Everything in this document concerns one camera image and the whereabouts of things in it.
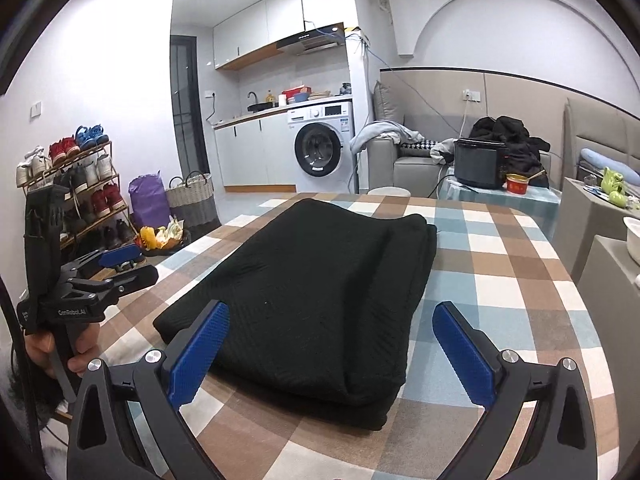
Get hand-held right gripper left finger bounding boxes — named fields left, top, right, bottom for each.
left=67, top=300, right=231, bottom=480

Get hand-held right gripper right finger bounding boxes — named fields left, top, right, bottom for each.
left=432, top=301, right=598, bottom=480

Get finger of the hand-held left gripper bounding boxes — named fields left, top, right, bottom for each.
left=65, top=264, right=160, bottom=296
left=60, top=244, right=147, bottom=281

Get black knit sweater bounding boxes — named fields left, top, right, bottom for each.
left=152, top=198, right=438, bottom=432

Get person's left forearm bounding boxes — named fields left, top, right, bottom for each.
left=0, top=350, right=76, bottom=461

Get person's left hand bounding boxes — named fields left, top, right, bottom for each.
left=25, top=330, right=101, bottom=381

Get purple bag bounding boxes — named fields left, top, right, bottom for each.
left=128, top=171, right=173, bottom=231

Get wooden shoe rack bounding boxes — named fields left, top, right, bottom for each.
left=15, top=140, right=136, bottom=261

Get checked blanket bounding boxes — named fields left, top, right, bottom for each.
left=50, top=192, right=618, bottom=480

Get woven laundry basket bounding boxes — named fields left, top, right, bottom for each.
left=165, top=171, right=221, bottom=236

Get shoe rack with shoes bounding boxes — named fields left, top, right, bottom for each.
left=15, top=124, right=133, bottom=251

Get black door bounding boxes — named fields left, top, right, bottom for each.
left=169, top=35, right=206, bottom=196

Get light blue tablecloth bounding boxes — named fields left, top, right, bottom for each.
left=440, top=177, right=561, bottom=241

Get white lower cabinets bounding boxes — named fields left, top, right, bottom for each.
left=214, top=112, right=297, bottom=193

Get white cabinets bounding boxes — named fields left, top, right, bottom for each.
left=214, top=112, right=297, bottom=193
left=212, top=0, right=303, bottom=71

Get grey side cabinet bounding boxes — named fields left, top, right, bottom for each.
left=552, top=177, right=640, bottom=321

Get pale grey garment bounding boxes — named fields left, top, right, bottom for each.
left=430, top=140, right=458, bottom=165

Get grey sofa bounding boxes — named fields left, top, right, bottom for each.
left=367, top=80, right=553, bottom=198

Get white bowl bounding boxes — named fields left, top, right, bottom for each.
left=622, top=216, right=640, bottom=256

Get white washing machine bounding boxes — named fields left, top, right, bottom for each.
left=286, top=101, right=357, bottom=194

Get green toy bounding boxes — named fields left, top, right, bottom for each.
left=600, top=167, right=628, bottom=208

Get grey hoodie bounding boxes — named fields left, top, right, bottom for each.
left=350, top=121, right=425, bottom=156

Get light blue pillow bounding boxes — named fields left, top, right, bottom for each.
left=580, top=148, right=640, bottom=186

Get beige padded headboard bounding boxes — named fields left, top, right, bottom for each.
left=562, top=82, right=640, bottom=186

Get white upper cabinets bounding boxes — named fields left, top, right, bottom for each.
left=212, top=0, right=303, bottom=71

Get steel range hood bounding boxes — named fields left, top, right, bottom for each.
left=276, top=23, right=347, bottom=57

